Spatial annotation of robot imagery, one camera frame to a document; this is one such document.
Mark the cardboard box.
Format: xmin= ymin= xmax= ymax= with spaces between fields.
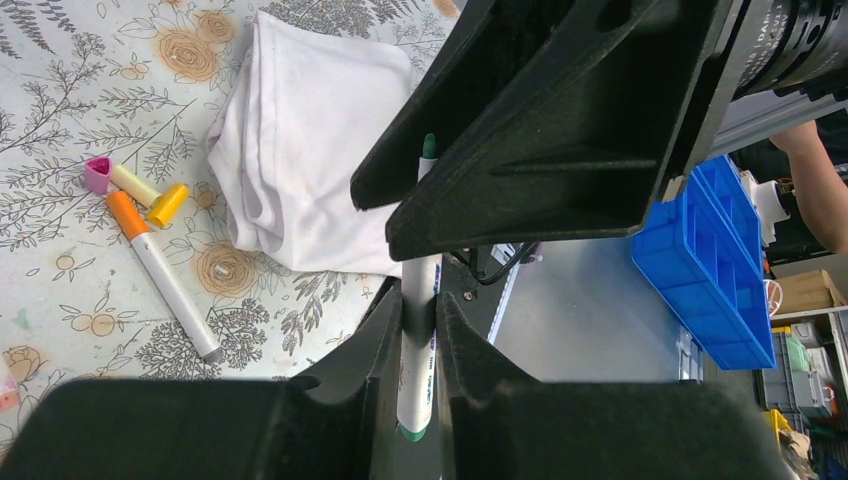
xmin=777 ymin=270 xmax=847 ymax=314

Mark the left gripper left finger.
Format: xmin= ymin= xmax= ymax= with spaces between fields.
xmin=1 ymin=286 xmax=402 ymax=479

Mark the pink pen cap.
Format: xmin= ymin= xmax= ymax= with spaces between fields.
xmin=83 ymin=156 xmax=112 ymax=196

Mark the white marker green end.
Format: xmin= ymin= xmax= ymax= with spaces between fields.
xmin=396 ymin=133 xmax=444 ymax=444

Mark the blue plastic bin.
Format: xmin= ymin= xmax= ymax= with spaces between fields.
xmin=632 ymin=155 xmax=776 ymax=370

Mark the pale yellow pen cap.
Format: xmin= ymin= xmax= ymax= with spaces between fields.
xmin=110 ymin=164 xmax=161 ymax=209

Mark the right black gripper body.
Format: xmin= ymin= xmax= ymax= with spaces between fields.
xmin=350 ymin=0 xmax=847 ymax=260

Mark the person forearm in background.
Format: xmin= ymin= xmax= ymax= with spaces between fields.
xmin=769 ymin=120 xmax=847 ymax=254

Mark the grey storage shelving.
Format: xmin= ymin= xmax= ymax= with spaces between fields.
xmin=754 ymin=307 xmax=847 ymax=479

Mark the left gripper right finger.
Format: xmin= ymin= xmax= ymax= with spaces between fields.
xmin=435 ymin=293 xmax=790 ymax=479

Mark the orange pen cap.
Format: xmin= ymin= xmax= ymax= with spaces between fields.
xmin=105 ymin=191 xmax=150 ymax=241

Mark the white folded cloth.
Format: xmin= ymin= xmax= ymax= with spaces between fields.
xmin=206 ymin=12 xmax=412 ymax=276

